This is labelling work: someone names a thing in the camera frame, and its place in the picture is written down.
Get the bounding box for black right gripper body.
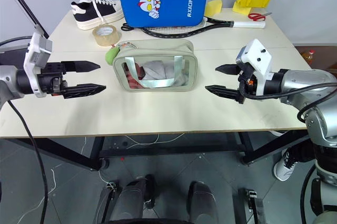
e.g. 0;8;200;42
236;63;258;105

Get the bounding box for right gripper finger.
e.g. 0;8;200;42
204;85;240;101
215;63;242;76

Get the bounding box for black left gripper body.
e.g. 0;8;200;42
36;61;68;96

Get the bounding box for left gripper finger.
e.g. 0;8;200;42
61;60;101;75
63;83;107;100

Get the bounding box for green fabric item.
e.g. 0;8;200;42
105;46;121;66

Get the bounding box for red patterned cloth garment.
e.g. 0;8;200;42
124;63;146;90

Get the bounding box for white cloth garment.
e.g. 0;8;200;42
142;60;191;87

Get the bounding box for beige transparent toiletry bag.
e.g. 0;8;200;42
112;38;199;94

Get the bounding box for clear packing tape roll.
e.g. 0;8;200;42
92;24;123;48

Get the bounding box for black racket white grip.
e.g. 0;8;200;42
140;15;266;40

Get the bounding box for black and white sneaker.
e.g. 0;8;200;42
70;0;125;31

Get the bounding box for yellow sponge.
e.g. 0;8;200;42
204;0;223;18

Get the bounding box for orange drink bottle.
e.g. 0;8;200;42
302;49;317;66

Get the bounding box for blue cartoon hard case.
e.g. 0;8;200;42
118;0;209;28

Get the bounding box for white person sneaker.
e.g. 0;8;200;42
273;147;300;182

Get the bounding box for dark rounded robot leg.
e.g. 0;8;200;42
109;173;156;224
187;180;221;224

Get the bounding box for black stand foot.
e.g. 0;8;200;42
92;180;121;224
237;188;265;224

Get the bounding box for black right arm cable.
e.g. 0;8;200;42
240;82;337;124

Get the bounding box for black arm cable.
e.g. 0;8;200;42
0;36;49;224
240;82;337;124

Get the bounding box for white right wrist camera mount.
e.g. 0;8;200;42
235;38;273;96

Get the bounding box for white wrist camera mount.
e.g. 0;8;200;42
235;38;273;96
23;32;53;98

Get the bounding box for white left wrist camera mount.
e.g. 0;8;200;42
23;32;53;98

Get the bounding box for red handled scissors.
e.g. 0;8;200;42
247;11;273;22

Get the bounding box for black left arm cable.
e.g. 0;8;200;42
0;36;49;224

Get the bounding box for white cord under table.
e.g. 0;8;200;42
78;131;186;154

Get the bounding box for black metal table frame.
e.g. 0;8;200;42
0;128;313;172

